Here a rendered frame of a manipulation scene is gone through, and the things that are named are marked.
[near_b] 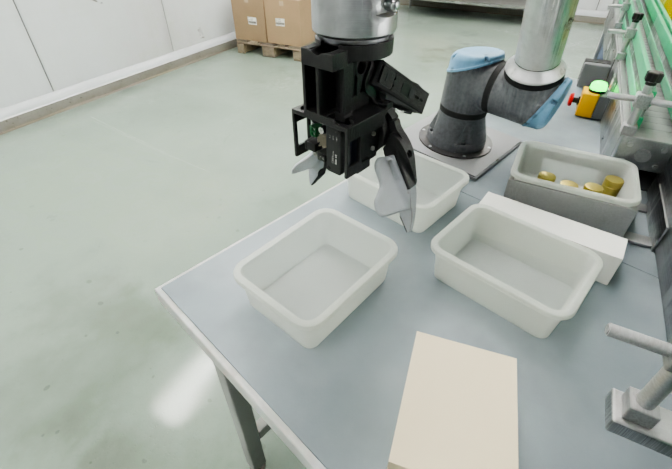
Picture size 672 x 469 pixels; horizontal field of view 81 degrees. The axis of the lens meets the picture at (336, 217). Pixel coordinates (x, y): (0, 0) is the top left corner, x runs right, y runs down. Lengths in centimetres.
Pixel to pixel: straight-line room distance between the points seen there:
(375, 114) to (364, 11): 9
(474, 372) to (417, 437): 11
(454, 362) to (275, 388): 23
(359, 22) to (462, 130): 71
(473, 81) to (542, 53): 16
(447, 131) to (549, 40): 30
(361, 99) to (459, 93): 62
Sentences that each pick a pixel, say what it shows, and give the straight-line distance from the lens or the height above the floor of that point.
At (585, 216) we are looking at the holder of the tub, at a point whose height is 79.
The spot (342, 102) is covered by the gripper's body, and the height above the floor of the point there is 111.
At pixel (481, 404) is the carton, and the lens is 50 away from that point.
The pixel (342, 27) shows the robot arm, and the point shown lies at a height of 118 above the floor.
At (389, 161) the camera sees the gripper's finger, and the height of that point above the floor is 104.
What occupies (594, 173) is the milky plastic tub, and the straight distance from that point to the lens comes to 102.
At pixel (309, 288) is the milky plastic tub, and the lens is 67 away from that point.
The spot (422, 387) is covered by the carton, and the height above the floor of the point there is 82.
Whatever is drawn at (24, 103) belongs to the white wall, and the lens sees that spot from 373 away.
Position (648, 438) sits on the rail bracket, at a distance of 52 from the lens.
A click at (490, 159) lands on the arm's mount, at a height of 76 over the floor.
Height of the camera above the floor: 125
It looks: 38 degrees down
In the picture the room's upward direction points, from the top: straight up
